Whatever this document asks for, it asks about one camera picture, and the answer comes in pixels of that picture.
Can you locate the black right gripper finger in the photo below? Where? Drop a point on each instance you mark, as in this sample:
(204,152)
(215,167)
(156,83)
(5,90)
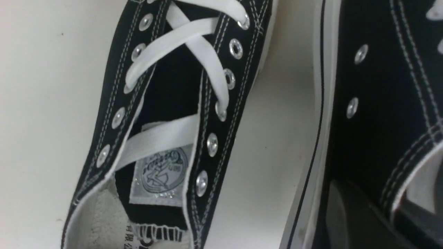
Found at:
(352,222)

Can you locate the black white canvas sneaker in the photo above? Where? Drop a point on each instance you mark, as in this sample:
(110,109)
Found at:
(378,118)
(175,86)

